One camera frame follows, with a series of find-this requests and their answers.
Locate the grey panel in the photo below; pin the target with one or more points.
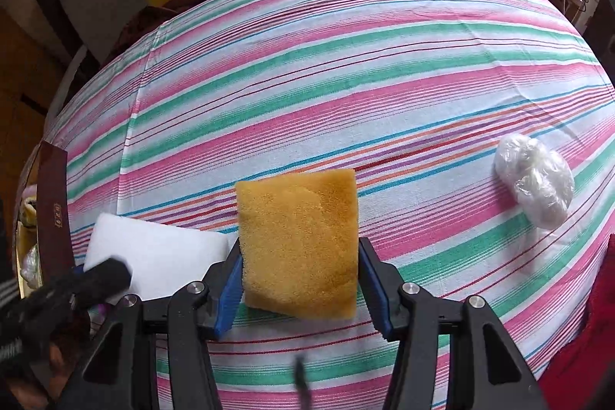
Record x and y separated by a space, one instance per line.
105 6

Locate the white foam block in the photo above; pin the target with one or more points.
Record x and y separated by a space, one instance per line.
158 256

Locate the yellow sponge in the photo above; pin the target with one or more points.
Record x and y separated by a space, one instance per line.
300 242

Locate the clear plastic wrap ball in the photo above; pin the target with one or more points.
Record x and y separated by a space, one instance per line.
535 179

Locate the striped tablecloth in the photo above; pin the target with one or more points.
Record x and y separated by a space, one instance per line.
336 78

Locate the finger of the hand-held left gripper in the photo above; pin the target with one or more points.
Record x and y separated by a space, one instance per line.
91 282

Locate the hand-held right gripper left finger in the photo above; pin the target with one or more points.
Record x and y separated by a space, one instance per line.
229 294

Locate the red cloth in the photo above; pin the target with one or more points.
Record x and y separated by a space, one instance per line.
586 333

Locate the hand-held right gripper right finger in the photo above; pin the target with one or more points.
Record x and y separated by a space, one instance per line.
374 290

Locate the maroon storage box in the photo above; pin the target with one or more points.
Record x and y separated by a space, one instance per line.
53 208

